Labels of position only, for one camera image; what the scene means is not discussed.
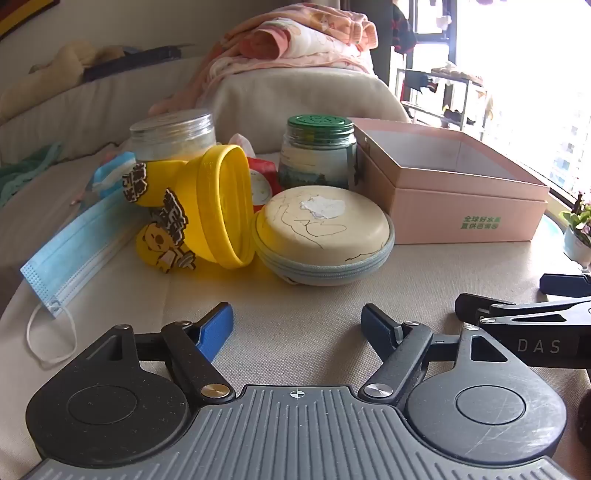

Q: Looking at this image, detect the glass jar green lid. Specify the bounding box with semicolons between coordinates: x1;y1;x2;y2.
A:
278;114;358;191

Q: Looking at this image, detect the clear jar silver lid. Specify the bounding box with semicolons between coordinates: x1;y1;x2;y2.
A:
128;108;218;163

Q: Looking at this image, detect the metal shoe rack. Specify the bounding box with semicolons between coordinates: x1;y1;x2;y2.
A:
394;65;495;134

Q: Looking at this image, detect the beige covered sofa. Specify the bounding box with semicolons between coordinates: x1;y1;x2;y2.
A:
0;44;411;259

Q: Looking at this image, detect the red snack packet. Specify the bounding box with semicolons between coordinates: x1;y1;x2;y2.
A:
228;134;283;206

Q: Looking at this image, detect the round beige zip case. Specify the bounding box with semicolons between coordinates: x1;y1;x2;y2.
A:
250;186;396;287

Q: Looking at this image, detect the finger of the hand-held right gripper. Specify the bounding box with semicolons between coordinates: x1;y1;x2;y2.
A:
455;293;591;329
539;272;591;296

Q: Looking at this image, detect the beige plush toy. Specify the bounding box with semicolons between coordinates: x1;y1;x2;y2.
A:
0;41;127;121

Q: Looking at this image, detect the dark framed wall picture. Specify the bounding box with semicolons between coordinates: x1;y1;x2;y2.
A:
0;0;35;40

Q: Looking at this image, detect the yellow collapsible silicone cup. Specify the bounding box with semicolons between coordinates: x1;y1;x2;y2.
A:
122;144;256;274

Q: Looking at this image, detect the blue face mask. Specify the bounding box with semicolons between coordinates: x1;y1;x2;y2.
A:
19;187;139;370

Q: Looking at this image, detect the dark hanging garment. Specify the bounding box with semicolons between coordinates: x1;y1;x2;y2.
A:
390;0;419;56

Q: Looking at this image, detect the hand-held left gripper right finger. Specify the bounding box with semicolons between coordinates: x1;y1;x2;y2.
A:
359;303;522;407

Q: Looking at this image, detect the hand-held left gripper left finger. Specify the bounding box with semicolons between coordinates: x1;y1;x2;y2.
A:
78;302;237;406

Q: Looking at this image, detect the blue white striped packet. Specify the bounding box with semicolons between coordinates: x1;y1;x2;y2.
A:
90;152;137;192

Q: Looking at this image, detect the green towel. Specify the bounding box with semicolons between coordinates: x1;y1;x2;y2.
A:
0;143;63;208

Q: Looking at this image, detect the pink printed blanket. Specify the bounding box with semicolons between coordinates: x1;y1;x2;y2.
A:
148;4;379;116

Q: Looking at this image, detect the dark flat book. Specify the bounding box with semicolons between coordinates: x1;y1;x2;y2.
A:
83;44;197;84

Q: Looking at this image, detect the pink cardboard box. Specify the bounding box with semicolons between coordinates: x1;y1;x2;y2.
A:
352;117;551;244

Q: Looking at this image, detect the potted flowering plant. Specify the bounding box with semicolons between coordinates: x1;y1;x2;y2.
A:
558;194;591;269

